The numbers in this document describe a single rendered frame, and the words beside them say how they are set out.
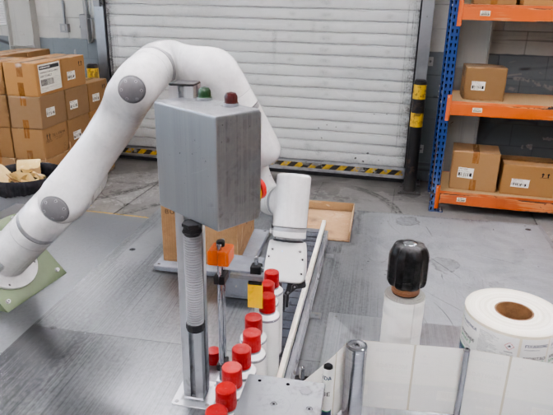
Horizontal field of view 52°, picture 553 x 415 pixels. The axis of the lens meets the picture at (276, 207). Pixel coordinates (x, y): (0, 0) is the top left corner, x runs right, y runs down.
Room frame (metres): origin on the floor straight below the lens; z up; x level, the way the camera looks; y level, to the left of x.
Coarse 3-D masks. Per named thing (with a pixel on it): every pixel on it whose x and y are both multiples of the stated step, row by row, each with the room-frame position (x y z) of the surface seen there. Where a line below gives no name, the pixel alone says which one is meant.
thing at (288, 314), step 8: (312, 232) 1.80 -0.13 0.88; (304, 240) 1.73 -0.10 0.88; (312, 240) 1.73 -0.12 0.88; (312, 248) 1.67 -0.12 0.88; (296, 296) 1.35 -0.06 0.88; (296, 304) 1.31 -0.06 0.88; (288, 312) 1.27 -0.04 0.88; (288, 320) 1.23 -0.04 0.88; (288, 328) 1.19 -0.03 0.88; (280, 360) 1.06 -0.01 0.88
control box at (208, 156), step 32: (160, 128) 0.94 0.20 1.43; (192, 128) 0.88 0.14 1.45; (224, 128) 0.85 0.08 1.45; (256, 128) 0.89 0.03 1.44; (160, 160) 0.94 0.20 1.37; (192, 160) 0.88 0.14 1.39; (224, 160) 0.85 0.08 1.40; (256, 160) 0.89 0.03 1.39; (160, 192) 0.95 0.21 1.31; (192, 192) 0.88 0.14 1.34; (224, 192) 0.84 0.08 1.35; (256, 192) 0.89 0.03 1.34; (224, 224) 0.84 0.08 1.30
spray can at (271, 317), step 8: (264, 296) 0.98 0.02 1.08; (272, 296) 0.98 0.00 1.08; (264, 304) 0.98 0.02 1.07; (272, 304) 0.98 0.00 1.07; (256, 312) 0.99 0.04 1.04; (264, 312) 0.97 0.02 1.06; (272, 312) 0.98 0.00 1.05; (264, 320) 0.97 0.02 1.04; (272, 320) 0.97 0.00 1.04; (264, 328) 0.97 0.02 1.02; (272, 328) 0.97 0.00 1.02; (272, 336) 0.97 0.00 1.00; (272, 344) 0.97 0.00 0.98; (272, 352) 0.97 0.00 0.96; (272, 360) 0.97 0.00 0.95; (272, 368) 0.97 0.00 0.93
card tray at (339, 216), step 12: (312, 204) 2.15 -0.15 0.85; (324, 204) 2.15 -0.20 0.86; (336, 204) 2.14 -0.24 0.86; (348, 204) 2.13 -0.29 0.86; (312, 216) 2.07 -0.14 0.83; (324, 216) 2.07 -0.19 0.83; (336, 216) 2.07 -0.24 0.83; (348, 216) 2.08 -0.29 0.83; (336, 228) 1.95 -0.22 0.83; (348, 228) 1.95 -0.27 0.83; (336, 240) 1.84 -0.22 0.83; (348, 240) 1.83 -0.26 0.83
